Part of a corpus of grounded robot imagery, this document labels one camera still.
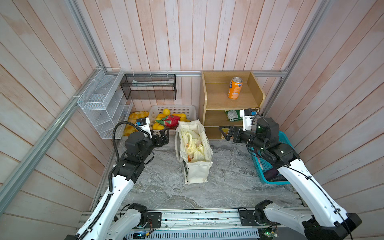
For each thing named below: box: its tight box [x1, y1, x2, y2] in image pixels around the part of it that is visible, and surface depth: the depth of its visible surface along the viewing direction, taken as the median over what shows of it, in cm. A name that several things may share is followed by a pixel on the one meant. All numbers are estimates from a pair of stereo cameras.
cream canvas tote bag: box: [175, 118, 214, 185], surface depth 83 cm
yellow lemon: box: [163, 108, 171, 116], surface depth 116 cm
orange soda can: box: [227, 76, 243, 100], surface depth 80 cm
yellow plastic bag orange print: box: [181, 129, 207, 163], surface depth 83 cm
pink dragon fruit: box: [155, 115, 181, 129], surface depth 107 cm
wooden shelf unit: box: [199, 71, 266, 140], surface depth 90 cm
